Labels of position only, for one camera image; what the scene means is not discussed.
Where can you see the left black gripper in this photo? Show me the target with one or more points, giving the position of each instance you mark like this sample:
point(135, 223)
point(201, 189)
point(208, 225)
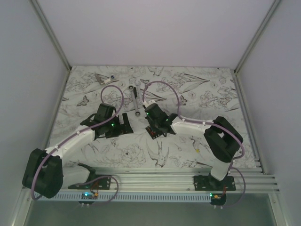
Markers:
point(120, 130)

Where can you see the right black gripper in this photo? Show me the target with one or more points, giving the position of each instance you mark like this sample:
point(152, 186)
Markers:
point(149, 120)

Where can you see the black fuse box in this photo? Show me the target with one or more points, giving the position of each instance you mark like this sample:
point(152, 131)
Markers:
point(154, 133)

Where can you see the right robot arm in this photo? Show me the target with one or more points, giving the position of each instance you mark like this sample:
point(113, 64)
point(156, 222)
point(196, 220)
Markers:
point(223, 140)

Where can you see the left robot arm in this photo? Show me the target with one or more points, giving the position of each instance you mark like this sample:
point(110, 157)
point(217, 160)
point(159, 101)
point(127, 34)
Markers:
point(46, 173)

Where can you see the floral patterned mat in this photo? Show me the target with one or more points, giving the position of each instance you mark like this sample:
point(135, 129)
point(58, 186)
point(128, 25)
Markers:
point(197, 93)

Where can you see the silver ratchet wrench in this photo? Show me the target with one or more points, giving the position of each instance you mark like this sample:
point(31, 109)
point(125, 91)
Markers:
point(131, 89)

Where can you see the left controller board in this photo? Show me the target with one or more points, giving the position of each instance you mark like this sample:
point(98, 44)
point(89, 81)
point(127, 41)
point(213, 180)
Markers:
point(89, 196)

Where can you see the controller board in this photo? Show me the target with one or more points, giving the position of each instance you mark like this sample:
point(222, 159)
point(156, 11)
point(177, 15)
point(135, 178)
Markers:
point(89, 196)
point(218, 199)

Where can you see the right controller board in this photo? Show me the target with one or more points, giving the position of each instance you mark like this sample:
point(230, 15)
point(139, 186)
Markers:
point(218, 199)

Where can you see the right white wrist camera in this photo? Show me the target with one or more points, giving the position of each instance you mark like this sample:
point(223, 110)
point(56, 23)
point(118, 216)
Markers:
point(148, 103)

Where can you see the aluminium rail frame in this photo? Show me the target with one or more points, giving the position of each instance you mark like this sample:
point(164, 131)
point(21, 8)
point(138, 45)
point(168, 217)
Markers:
point(181, 179)

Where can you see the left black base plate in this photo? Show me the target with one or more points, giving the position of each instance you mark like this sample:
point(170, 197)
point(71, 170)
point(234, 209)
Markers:
point(97, 182)

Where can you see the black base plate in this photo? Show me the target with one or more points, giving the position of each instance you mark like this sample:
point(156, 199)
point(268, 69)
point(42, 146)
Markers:
point(209, 183)
point(97, 182)

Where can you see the white slotted cable duct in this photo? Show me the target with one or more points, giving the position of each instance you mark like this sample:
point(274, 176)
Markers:
point(133, 197)

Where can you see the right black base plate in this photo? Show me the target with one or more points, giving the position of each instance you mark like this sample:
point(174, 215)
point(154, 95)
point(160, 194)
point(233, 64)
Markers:
point(209, 183)

